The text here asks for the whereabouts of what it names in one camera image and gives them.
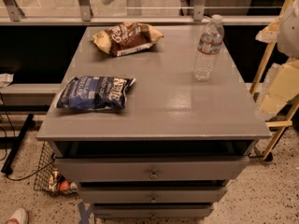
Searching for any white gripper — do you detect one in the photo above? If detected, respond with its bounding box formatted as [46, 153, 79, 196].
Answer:
[255, 0, 299, 119]

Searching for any clear plastic water bottle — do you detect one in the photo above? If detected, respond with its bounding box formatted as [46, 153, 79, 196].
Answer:
[193, 15, 224, 81]

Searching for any top grey drawer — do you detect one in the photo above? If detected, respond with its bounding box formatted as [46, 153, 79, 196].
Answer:
[55, 156, 249, 182]

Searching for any grey drawer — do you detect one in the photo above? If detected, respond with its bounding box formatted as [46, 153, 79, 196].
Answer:
[78, 186, 227, 203]
[92, 205, 214, 218]
[55, 156, 249, 182]

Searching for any grey drawer cabinet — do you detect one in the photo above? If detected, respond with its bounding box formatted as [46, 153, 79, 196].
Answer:
[38, 25, 270, 207]

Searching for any brown chip bag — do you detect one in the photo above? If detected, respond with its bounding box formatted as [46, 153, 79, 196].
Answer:
[93, 22, 164, 57]

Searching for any blue chip bag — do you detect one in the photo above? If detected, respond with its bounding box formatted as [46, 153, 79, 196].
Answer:
[55, 76, 135, 111]

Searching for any middle grey drawer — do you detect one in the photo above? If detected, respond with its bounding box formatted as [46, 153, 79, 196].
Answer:
[78, 186, 227, 203]

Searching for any bottom grey drawer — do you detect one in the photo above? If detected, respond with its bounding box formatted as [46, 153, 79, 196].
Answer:
[92, 205, 214, 218]

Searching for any orange ball in basket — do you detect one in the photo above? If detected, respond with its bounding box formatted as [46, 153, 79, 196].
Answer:
[59, 180, 70, 191]

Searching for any black floor stand leg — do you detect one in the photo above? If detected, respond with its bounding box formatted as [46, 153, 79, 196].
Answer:
[0, 114, 34, 175]

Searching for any white red shoe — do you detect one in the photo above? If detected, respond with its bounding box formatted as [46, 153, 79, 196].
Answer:
[6, 208, 28, 224]

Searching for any yellow wooden frame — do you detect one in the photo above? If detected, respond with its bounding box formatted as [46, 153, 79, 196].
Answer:
[249, 0, 299, 161]

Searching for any black wire basket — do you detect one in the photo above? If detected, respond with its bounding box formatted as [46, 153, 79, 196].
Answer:
[34, 143, 78, 196]

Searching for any black cable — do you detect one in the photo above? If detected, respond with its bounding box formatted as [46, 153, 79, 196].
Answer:
[0, 91, 56, 182]

